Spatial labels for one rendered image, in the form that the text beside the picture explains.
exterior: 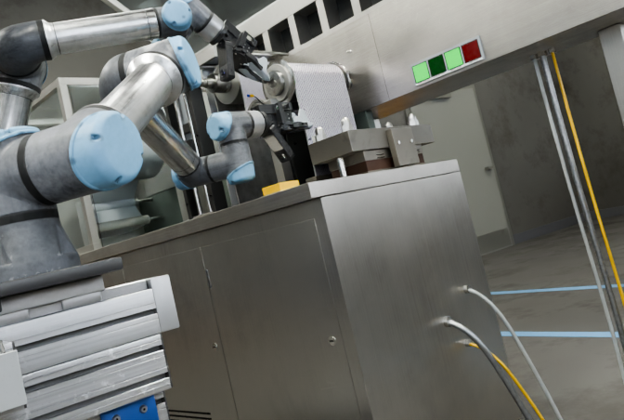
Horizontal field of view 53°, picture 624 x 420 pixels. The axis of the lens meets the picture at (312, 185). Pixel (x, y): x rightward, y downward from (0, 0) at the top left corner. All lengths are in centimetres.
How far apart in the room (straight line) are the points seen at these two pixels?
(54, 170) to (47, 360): 28
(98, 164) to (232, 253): 86
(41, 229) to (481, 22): 133
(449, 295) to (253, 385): 60
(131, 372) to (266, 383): 77
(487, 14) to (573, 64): 791
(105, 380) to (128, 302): 12
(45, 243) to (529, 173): 831
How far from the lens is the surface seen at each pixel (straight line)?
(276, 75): 191
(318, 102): 194
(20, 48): 164
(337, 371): 156
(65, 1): 601
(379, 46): 209
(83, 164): 97
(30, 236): 103
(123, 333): 105
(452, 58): 192
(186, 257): 194
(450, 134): 793
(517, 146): 896
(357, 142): 171
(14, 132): 106
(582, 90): 971
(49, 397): 103
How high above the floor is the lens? 79
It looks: 4 degrees up
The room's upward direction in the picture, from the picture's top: 13 degrees counter-clockwise
